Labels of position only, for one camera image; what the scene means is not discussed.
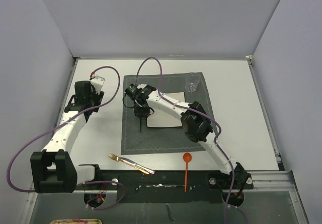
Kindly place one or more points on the floral tray edge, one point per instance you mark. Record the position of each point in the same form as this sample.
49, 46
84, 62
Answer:
77, 221

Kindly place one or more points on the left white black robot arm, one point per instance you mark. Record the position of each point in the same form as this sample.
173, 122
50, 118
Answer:
52, 168

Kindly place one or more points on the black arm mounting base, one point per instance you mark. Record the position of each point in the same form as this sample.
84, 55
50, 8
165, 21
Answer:
169, 186

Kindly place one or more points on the silver table knife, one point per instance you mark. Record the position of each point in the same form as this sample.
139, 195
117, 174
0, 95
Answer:
137, 166

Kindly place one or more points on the dark grey cloth placemat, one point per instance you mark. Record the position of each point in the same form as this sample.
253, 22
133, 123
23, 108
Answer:
150, 140

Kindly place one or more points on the white square plate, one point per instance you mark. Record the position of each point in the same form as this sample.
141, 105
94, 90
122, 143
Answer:
160, 119

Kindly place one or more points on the gold fork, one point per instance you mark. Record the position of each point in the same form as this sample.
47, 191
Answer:
115, 158

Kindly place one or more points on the orange plastic spoon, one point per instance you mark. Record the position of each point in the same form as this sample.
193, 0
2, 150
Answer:
187, 157

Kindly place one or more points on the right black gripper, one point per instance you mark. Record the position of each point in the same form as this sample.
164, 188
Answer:
141, 113

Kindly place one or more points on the clear plastic cup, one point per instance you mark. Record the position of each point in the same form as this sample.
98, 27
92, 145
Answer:
192, 80

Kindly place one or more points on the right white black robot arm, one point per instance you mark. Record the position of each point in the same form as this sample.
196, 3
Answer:
195, 122

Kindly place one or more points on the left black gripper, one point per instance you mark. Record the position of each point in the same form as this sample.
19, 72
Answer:
97, 96

